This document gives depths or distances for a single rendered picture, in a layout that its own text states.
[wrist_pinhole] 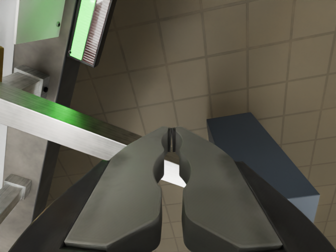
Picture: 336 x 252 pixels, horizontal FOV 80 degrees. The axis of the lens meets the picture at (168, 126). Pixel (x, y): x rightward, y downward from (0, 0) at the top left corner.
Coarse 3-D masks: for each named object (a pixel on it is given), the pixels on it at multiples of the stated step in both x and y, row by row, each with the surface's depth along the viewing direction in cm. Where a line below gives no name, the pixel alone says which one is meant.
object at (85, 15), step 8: (88, 0) 29; (80, 8) 29; (88, 8) 29; (80, 16) 30; (88, 16) 30; (80, 24) 30; (88, 24) 30; (80, 32) 31; (80, 40) 31; (72, 48) 32; (80, 48) 32; (80, 56) 33
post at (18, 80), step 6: (18, 72) 32; (6, 78) 29; (12, 78) 30; (18, 78) 30; (24, 78) 31; (30, 78) 32; (12, 84) 29; (18, 84) 29; (24, 84) 30; (30, 84) 30; (36, 84) 32; (24, 90) 29; (30, 90) 31; (36, 90) 33
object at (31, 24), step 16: (16, 0) 21; (32, 0) 22; (48, 0) 25; (64, 0) 29; (16, 16) 21; (32, 16) 24; (48, 16) 27; (16, 32) 22; (32, 32) 25; (48, 32) 28
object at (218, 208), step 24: (192, 144) 10; (192, 168) 9; (216, 168) 9; (192, 192) 7; (216, 192) 7; (240, 192) 7; (192, 216) 7; (216, 216) 7; (240, 216) 7; (264, 216) 7; (192, 240) 7; (216, 240) 6; (240, 240) 6; (264, 240) 6
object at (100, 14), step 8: (104, 0) 29; (96, 8) 29; (104, 8) 29; (96, 16) 30; (104, 16) 30; (96, 24) 30; (96, 32) 31; (88, 40) 31; (96, 40) 31; (88, 48) 32; (96, 48) 32; (88, 56) 33
